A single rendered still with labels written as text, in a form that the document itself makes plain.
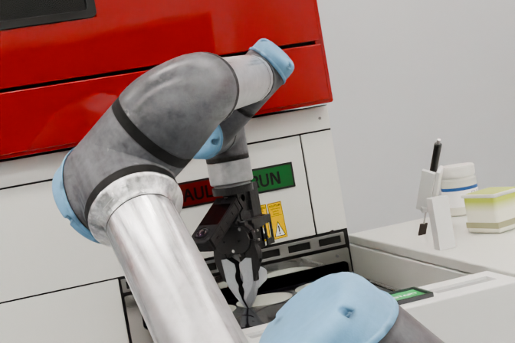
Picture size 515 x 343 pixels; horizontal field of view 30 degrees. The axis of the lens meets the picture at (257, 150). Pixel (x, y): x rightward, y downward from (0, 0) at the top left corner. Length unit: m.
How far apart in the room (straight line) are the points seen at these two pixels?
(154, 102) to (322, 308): 0.38
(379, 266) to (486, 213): 0.23
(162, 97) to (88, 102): 0.60
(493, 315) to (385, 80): 2.30
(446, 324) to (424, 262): 0.33
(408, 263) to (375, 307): 0.82
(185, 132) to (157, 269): 0.18
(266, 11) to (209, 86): 0.66
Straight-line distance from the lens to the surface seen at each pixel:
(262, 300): 1.72
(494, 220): 1.65
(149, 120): 1.11
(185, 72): 1.14
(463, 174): 1.89
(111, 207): 1.10
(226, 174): 1.62
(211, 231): 1.59
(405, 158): 3.57
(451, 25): 3.68
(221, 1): 1.76
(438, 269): 1.54
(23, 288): 1.76
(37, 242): 1.75
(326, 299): 0.84
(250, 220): 1.64
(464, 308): 1.29
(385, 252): 1.74
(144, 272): 1.03
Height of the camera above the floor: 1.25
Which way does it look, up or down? 3 degrees down
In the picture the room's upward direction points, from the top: 10 degrees counter-clockwise
